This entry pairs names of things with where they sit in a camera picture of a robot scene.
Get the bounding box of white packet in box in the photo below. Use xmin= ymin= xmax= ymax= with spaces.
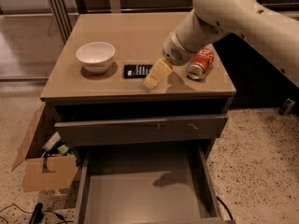
xmin=43 ymin=132 xmax=61 ymax=152

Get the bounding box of open cardboard box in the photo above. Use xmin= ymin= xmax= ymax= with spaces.
xmin=11 ymin=103 xmax=80 ymax=192

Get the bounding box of orange soda can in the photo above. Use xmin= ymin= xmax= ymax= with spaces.
xmin=186 ymin=48 xmax=214 ymax=80

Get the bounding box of closed top drawer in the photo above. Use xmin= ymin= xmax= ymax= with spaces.
xmin=55 ymin=115 xmax=228 ymax=147

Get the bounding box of open middle drawer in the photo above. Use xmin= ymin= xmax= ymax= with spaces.
xmin=74 ymin=144 xmax=235 ymax=224

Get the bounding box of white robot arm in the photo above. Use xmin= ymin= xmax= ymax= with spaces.
xmin=144 ymin=0 xmax=299 ymax=90

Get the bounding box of dark blue rxbar wrapper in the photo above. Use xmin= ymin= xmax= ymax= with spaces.
xmin=123 ymin=64 xmax=152 ymax=78

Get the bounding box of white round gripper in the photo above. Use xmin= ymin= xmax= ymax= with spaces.
xmin=143 ymin=30 xmax=197 ymax=90

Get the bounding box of black floor cable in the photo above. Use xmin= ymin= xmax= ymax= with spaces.
xmin=216 ymin=195 xmax=235 ymax=221
xmin=0 ymin=203 xmax=74 ymax=224

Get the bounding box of small grey floor object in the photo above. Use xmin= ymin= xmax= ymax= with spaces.
xmin=278 ymin=98 xmax=295 ymax=116

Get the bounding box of green packet in box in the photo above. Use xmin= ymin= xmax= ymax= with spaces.
xmin=57 ymin=145 xmax=69 ymax=155

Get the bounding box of black floor cable left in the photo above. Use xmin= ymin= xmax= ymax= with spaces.
xmin=0 ymin=203 xmax=74 ymax=224

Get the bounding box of grey drawer cabinet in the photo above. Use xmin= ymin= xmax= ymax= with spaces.
xmin=41 ymin=13 xmax=235 ymax=168

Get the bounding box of black floor cable right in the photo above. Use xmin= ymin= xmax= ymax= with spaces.
xmin=216 ymin=195 xmax=235 ymax=221

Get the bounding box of white ceramic bowl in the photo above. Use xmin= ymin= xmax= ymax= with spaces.
xmin=76 ymin=42 xmax=115 ymax=74

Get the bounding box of black device on floor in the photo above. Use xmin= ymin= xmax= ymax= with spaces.
xmin=28 ymin=203 xmax=44 ymax=224

